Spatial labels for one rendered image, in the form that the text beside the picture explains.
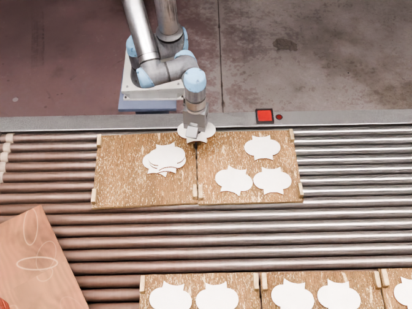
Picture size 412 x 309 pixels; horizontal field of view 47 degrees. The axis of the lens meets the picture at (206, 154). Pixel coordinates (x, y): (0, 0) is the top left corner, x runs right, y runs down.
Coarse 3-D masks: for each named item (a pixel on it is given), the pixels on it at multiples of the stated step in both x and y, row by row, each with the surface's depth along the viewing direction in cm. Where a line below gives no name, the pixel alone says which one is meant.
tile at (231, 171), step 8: (232, 168) 191; (216, 176) 189; (224, 176) 189; (232, 176) 189; (240, 176) 189; (248, 176) 188; (224, 184) 186; (232, 184) 186; (240, 184) 186; (248, 184) 186; (232, 192) 184
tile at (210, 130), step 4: (180, 124) 187; (208, 124) 187; (212, 124) 187; (180, 128) 186; (184, 128) 186; (208, 128) 186; (212, 128) 186; (180, 132) 185; (184, 132) 185; (200, 132) 185; (204, 132) 185; (208, 132) 185; (212, 132) 185; (180, 136) 184; (184, 136) 184; (200, 136) 184; (204, 136) 184; (208, 136) 184; (212, 136) 185; (188, 140) 183; (192, 140) 183; (196, 140) 183; (200, 140) 183; (204, 140) 183
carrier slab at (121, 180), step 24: (120, 144) 199; (144, 144) 199; (168, 144) 199; (192, 144) 199; (96, 168) 192; (120, 168) 192; (144, 168) 192; (192, 168) 192; (120, 192) 185; (144, 192) 185; (168, 192) 185; (192, 192) 185
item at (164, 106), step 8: (120, 96) 223; (120, 104) 220; (128, 104) 220; (136, 104) 220; (144, 104) 220; (152, 104) 220; (160, 104) 220; (168, 104) 220; (176, 104) 221; (136, 112) 235; (144, 112) 229; (152, 112) 229; (160, 112) 231; (168, 112) 239
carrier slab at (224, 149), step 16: (208, 144) 199; (224, 144) 199; (240, 144) 199; (288, 144) 199; (208, 160) 194; (224, 160) 194; (240, 160) 194; (288, 160) 194; (208, 176) 190; (208, 192) 185; (224, 192) 185; (240, 192) 185; (256, 192) 185; (288, 192) 185
